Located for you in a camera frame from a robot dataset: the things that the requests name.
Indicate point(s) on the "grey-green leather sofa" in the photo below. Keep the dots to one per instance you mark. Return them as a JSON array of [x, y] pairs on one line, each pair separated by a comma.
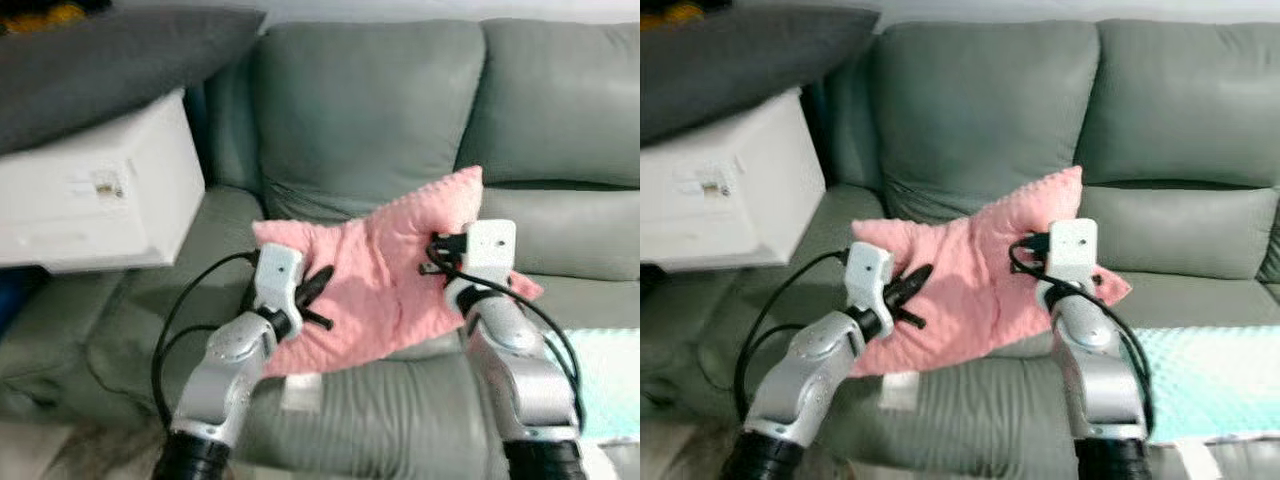
[[990, 110], [370, 110]]

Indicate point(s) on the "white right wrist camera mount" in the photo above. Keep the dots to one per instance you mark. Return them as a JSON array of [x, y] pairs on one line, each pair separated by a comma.
[[490, 245], [1072, 245]]

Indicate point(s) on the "white sofa label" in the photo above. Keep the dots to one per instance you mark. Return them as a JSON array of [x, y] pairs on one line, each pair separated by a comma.
[[900, 391], [301, 392]]

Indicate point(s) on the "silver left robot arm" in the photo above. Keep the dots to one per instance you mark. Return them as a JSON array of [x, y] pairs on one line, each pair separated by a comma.
[[805, 380], [225, 370]]

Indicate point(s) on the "dark grey cushion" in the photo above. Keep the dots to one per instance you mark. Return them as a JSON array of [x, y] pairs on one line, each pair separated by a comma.
[[740, 60], [110, 60]]

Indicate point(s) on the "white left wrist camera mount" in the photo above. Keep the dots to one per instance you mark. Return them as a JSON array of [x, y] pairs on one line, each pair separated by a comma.
[[868, 270], [278, 272]]

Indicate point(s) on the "white rectangular box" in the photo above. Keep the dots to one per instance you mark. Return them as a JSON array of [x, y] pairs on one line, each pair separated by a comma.
[[90, 215], [720, 215]]

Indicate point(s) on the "light teal textured mat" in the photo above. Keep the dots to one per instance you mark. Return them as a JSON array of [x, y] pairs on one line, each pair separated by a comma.
[[1210, 380], [610, 380]]

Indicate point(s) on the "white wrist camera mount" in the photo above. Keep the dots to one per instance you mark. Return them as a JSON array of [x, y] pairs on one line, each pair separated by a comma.
[[868, 270], [278, 272], [1072, 245], [490, 245]]

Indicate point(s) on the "yellow and black object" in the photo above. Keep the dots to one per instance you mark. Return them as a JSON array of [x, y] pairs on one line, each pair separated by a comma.
[[50, 14], [685, 12]]

